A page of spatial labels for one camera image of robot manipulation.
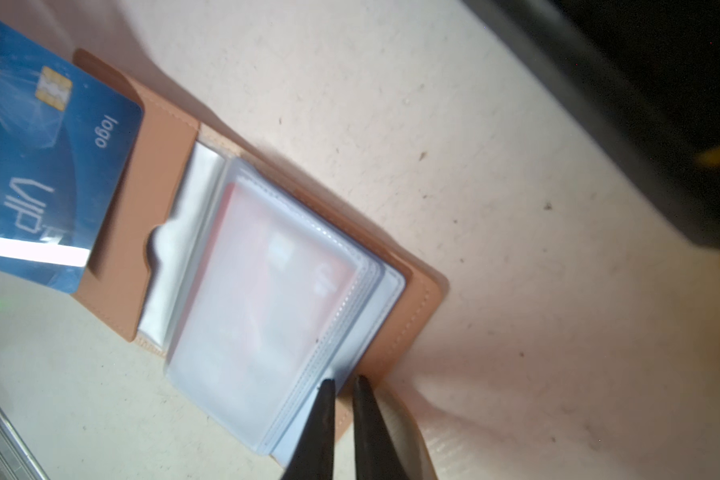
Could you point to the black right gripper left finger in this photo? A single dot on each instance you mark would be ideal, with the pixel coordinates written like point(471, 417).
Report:
point(313, 457)

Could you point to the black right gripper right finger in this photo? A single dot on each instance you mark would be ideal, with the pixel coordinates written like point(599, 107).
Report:
point(375, 455)

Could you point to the red credit card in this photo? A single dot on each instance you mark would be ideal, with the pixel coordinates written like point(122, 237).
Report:
point(267, 291)

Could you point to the tan leather card holder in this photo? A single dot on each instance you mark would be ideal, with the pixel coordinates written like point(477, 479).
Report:
point(146, 268)

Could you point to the blue VIP credit card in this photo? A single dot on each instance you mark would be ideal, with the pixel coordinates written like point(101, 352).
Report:
point(65, 138)

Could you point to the black plastic bin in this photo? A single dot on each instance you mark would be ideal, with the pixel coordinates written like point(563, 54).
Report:
point(641, 77)

